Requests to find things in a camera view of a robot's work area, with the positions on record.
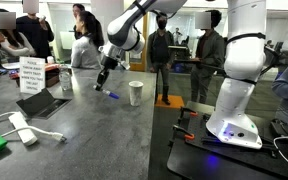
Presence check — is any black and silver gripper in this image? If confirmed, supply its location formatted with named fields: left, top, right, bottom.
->
left=96, top=42, right=130, bottom=88

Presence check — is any white marker with blue cap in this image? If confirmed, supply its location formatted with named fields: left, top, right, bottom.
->
left=93, top=85, right=119, bottom=99

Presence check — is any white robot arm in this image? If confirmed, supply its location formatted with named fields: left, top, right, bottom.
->
left=94, top=0, right=267, bottom=149

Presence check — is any white paper cup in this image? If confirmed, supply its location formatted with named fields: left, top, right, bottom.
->
left=129, top=81, right=144, bottom=107

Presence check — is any person in grey top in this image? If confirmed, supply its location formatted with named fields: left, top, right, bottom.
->
left=71, top=11, right=104, bottom=70

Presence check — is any orange framed door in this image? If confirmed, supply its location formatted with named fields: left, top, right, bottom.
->
left=129, top=13, right=150, bottom=72

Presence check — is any clear plastic water bottle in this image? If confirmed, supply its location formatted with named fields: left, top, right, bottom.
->
left=59, top=64, right=72, bottom=91

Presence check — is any masked man in dark jacket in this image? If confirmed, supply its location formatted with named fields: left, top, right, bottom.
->
left=147, top=12, right=174, bottom=105

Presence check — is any white printed sign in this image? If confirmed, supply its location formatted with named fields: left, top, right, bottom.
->
left=19, top=57, right=46, bottom=94

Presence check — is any orange floor mat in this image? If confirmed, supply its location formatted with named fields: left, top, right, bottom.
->
left=154, top=94, right=185, bottom=110

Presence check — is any person in black sweater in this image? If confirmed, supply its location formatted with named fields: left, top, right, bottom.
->
left=16, top=13, right=54, bottom=59

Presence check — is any upper black orange clamp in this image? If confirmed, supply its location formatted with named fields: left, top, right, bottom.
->
left=177, top=106, right=198, bottom=123

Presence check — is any black orange clamp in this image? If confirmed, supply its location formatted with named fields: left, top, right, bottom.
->
left=177, top=106, right=198, bottom=123
left=169, top=125, right=195, bottom=146

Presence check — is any woman in white sweater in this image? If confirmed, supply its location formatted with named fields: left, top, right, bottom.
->
left=0, top=8, right=35, bottom=62

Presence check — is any lower black orange clamp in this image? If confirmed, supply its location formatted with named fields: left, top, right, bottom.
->
left=169, top=125, right=195, bottom=146

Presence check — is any white power adapter brick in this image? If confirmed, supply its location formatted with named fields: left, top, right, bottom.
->
left=9, top=112, right=38, bottom=146

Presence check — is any man in green jacket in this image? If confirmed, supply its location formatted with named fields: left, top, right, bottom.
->
left=190, top=10, right=225, bottom=104

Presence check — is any white power cable with plug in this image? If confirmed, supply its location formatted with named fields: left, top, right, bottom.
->
left=0, top=111, right=68, bottom=144

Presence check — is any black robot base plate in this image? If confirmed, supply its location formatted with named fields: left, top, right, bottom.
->
left=167, top=102, right=288, bottom=180

